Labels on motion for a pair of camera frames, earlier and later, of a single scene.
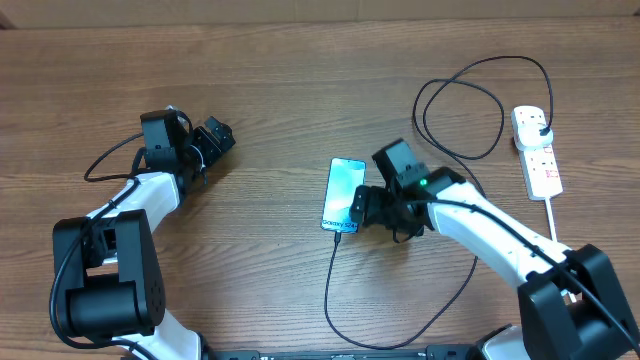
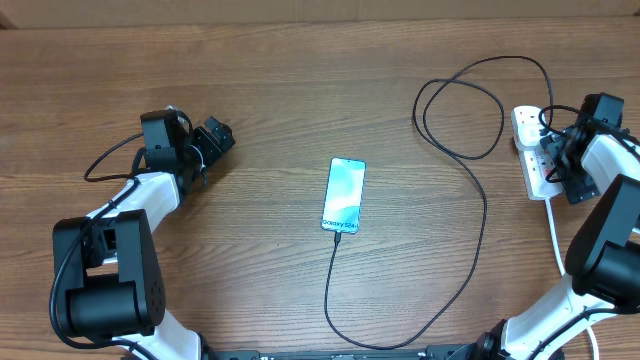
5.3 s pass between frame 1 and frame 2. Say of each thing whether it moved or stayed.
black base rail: stayed
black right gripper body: moved
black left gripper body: stayed
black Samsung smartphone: stayed
